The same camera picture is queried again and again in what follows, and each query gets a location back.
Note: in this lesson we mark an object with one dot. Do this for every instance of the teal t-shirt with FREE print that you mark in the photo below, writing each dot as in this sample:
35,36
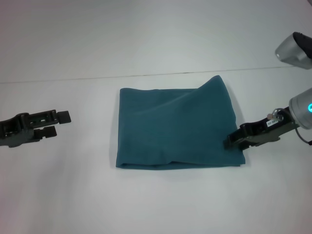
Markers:
178,126

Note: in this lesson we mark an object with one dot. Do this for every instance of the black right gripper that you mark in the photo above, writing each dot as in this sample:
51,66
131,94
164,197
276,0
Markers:
270,128

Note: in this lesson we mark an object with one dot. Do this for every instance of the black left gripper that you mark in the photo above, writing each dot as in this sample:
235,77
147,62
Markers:
14,132

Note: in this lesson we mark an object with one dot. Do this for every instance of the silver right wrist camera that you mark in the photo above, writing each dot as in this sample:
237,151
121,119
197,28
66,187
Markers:
293,50

